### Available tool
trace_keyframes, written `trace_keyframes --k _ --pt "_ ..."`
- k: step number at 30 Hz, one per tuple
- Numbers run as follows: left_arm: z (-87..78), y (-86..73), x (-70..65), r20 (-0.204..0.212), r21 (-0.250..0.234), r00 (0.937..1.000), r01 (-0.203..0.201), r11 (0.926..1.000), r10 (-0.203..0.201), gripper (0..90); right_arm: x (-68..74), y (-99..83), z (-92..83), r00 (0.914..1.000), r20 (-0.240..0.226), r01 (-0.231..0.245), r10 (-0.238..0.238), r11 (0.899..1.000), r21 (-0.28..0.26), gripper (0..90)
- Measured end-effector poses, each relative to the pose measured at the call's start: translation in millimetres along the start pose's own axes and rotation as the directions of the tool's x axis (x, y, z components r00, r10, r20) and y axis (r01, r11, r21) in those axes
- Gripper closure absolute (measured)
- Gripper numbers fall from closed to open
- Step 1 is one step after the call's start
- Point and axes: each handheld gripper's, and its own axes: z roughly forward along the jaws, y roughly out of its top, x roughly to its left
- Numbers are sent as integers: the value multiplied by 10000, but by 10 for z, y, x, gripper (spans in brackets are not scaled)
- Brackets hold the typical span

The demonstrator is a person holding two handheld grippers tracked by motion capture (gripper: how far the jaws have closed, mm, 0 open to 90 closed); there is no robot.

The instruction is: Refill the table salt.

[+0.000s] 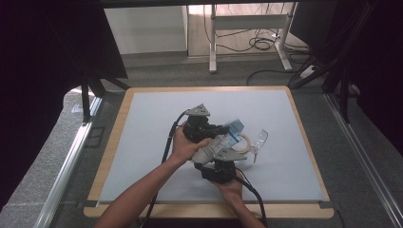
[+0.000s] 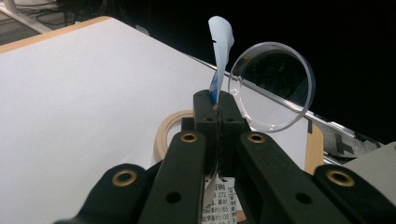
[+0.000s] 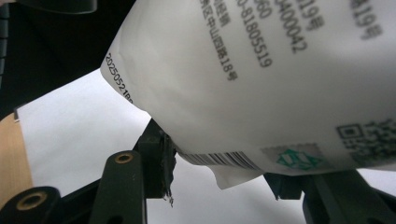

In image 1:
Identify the white and blue salt bag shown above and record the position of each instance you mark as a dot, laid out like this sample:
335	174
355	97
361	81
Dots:
218	144

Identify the white metal desk frame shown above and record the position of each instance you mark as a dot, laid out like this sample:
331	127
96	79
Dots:
250	22

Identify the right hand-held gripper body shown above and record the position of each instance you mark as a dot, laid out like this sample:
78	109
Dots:
223	172

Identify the white panel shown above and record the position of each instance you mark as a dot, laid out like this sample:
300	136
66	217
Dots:
145	30

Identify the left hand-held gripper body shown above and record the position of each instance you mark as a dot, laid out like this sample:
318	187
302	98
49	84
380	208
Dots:
196	128

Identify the white power strip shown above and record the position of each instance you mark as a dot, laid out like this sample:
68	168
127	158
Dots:
307	72

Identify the black metal stand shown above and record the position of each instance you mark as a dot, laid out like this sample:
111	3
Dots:
85	98
343	91

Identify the black curtain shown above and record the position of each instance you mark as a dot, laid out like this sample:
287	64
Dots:
383	63
41	79

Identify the aluminium rail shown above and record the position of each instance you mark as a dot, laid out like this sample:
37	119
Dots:
364	164
68	164

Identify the person's right hand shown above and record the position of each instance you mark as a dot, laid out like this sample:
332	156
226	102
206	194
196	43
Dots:
234	191

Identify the glass jar with beige rim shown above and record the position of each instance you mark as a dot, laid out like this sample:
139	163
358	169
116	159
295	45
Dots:
259	139

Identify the white table mat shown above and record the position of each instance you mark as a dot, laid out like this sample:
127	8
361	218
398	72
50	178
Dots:
278	180

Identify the person's left hand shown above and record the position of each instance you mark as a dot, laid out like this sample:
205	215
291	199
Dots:
183	150

